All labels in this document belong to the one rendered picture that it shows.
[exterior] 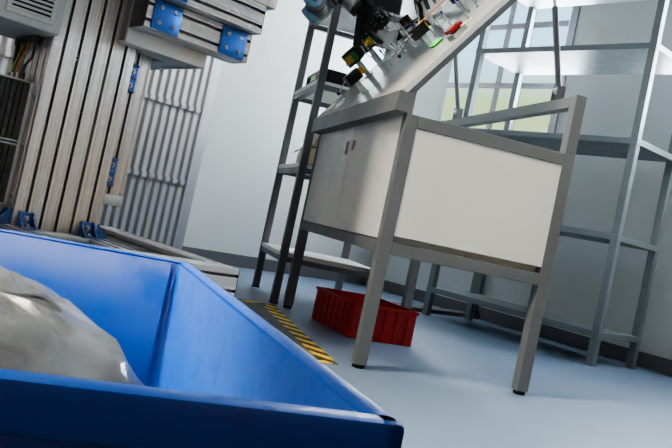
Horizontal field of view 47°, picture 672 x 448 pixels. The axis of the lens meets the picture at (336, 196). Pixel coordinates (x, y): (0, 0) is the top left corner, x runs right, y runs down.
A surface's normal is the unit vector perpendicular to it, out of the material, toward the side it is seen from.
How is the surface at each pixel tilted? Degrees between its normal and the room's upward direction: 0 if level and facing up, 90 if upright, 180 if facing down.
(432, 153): 90
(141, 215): 90
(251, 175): 90
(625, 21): 90
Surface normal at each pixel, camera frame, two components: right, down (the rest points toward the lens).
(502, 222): 0.25, 0.02
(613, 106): -0.73, -0.18
